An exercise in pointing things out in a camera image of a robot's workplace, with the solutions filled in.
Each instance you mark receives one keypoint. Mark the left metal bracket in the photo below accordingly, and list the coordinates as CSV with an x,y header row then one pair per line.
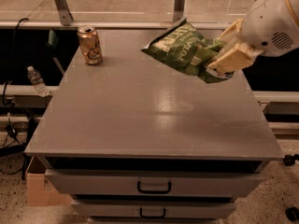
x,y
65,15

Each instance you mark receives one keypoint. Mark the grey drawer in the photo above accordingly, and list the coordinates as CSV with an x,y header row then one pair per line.
x,y
127,183
151,209

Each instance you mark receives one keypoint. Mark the grey drawer cabinet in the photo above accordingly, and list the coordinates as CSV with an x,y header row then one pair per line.
x,y
131,113

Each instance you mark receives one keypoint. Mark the clear plastic water bottle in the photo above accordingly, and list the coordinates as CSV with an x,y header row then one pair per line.
x,y
37,81

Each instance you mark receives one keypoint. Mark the black caster wheel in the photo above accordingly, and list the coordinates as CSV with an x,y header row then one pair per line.
x,y
292,214

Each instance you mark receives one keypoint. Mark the orange soda can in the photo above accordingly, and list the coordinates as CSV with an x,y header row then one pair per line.
x,y
89,44

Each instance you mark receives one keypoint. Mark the top grey drawer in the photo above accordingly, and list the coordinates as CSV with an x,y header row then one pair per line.
x,y
127,183

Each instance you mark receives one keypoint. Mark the green handled tool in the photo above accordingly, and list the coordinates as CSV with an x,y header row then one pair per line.
x,y
51,46

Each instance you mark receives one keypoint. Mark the cardboard box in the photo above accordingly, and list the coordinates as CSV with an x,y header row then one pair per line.
x,y
40,192

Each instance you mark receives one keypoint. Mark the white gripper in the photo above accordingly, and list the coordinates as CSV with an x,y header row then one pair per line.
x,y
268,25

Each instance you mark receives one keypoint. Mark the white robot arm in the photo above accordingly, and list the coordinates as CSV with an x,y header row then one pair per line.
x,y
270,28

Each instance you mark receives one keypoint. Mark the middle metal bracket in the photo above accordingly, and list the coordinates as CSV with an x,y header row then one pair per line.
x,y
179,6

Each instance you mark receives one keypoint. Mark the green jalapeno chip bag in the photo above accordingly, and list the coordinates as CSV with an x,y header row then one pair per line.
x,y
184,49

